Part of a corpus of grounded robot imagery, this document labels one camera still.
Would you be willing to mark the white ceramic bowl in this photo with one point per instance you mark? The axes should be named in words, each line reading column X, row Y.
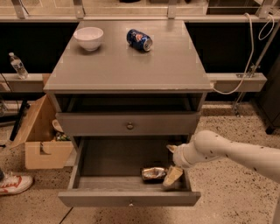
column 89, row 38

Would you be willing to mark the blue pepsi can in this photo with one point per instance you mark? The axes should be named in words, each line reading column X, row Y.
column 139, row 40

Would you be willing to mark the closed grey upper drawer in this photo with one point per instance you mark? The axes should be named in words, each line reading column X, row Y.
column 128, row 124

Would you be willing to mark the open cardboard box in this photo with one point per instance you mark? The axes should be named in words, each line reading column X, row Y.
column 37, row 135

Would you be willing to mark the white and red sneaker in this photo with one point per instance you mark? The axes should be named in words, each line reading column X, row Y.
column 14, row 184

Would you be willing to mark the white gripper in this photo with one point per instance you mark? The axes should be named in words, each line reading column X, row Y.
column 178, row 157

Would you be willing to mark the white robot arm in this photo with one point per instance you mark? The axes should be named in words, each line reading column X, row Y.
column 207, row 146

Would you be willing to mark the grey drawer cabinet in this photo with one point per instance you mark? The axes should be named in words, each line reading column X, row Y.
column 169, row 78

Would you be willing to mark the clear plastic water bottle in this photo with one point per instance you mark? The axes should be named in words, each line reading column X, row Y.
column 18, row 65

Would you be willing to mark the open grey middle drawer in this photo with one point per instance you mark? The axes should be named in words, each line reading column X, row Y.
column 107, row 173

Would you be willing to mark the black stand leg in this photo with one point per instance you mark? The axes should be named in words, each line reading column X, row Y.
column 24, row 106

